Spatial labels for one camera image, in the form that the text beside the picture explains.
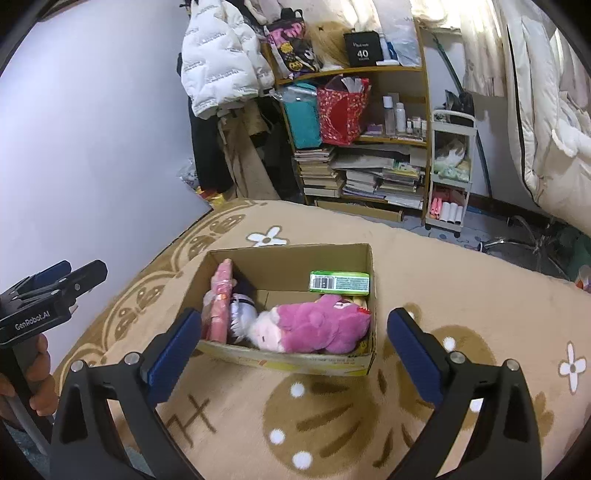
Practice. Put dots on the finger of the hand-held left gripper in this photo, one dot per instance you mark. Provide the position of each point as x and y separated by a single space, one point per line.
87 274
46 273

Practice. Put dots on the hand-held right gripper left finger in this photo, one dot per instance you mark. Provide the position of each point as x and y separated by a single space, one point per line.
171 355

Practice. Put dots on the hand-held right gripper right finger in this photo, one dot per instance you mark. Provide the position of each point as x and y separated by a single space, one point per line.
415 355

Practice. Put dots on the pink plastic-wrapped package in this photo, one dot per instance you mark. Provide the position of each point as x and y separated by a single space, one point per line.
220 300

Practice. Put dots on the white-haired doll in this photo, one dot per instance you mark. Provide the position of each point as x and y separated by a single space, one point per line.
242 318

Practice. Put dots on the green tissue packet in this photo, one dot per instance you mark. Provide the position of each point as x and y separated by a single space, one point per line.
341 282

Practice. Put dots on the pink plush toy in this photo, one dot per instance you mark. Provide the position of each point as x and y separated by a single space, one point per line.
314 327

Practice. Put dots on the cardboard box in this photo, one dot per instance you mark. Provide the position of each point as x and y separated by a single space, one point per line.
286 263

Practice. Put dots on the person's left hand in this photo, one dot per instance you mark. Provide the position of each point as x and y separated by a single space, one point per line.
44 387

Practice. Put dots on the beige patterned blanket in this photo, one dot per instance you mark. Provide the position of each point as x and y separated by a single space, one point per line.
461 286

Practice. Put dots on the yellow red packet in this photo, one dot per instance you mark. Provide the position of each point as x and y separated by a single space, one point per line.
212 197

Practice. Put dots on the chrome chair base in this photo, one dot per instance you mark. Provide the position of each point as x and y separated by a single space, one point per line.
521 233

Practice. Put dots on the black hanging coat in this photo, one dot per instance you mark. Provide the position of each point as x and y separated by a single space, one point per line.
207 152

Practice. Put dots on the pile of magazines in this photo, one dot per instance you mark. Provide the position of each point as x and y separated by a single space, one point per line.
383 180

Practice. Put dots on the green bag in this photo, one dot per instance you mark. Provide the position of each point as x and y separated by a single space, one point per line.
575 249

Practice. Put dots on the beige coat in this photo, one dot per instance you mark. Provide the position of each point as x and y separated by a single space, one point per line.
244 157

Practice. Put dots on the pastel tissue packs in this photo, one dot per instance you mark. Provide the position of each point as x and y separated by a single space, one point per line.
450 161

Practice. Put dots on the stack of old books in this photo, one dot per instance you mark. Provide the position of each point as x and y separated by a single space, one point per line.
316 173

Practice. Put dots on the white storage cart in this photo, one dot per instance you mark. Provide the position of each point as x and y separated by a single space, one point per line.
468 152

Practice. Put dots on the dark hanging garment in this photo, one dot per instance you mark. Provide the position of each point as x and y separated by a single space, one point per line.
279 157

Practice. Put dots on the group of small cosmetics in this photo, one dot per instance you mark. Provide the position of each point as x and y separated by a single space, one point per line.
416 128

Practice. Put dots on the white short bottle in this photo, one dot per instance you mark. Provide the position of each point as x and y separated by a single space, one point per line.
400 121

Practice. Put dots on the clear tall bottle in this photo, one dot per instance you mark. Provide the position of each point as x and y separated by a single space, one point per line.
389 117

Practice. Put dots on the white puffer jacket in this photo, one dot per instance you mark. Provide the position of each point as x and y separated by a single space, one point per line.
217 60

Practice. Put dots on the red gift bag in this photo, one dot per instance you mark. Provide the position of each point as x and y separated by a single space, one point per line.
341 115

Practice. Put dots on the teal bag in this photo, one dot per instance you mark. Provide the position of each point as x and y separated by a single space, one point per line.
302 120

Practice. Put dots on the wooden bookshelf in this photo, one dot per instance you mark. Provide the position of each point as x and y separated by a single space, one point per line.
411 83

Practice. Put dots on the white duvet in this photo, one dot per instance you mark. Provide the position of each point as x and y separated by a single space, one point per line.
545 101

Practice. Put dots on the dark printed bag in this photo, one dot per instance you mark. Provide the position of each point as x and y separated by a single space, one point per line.
291 44

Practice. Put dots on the black box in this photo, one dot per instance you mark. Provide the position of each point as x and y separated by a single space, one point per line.
362 48

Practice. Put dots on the white plastic bag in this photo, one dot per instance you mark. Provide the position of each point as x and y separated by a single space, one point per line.
404 41

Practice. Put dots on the cream curtain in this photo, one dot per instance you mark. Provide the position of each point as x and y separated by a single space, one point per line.
482 46

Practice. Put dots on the tan furry item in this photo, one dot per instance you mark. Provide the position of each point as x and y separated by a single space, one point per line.
330 46

